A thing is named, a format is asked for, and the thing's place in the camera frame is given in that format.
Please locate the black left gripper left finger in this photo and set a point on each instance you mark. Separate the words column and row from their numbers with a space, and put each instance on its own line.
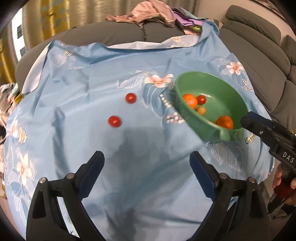
column 45, row 220

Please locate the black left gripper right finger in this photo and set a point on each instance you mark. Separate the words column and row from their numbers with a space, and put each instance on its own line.
column 238, row 211

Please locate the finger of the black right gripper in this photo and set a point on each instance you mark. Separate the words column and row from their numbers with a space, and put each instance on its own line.
column 280, row 141

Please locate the large orange front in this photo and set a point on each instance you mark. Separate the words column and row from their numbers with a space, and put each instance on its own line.
column 225, row 122

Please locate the green plastic bowl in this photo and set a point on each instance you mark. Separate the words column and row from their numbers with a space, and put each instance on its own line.
column 222, row 99

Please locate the tan longan fruit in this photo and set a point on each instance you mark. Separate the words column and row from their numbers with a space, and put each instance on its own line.
column 201, row 110

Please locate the red cherry tomato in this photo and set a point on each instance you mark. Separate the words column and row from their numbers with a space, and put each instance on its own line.
column 131, row 98
column 114, row 121
column 201, row 100

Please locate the person's right hand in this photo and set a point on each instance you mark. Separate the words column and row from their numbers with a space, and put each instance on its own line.
column 282, row 189

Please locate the grey sofa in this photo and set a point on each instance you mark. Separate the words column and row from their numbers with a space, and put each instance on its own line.
column 262, row 42

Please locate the light blue floral cloth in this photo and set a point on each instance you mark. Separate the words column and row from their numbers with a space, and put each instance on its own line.
column 146, row 190

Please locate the clothes heap at left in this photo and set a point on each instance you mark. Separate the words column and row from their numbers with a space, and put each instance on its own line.
column 10, row 97

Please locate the purple garment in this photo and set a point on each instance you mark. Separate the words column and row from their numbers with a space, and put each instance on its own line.
column 190, row 24

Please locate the pink clothes pile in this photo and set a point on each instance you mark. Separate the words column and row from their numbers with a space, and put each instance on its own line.
column 153, row 11

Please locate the yellow beige curtain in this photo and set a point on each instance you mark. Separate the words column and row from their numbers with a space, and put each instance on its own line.
column 75, row 23

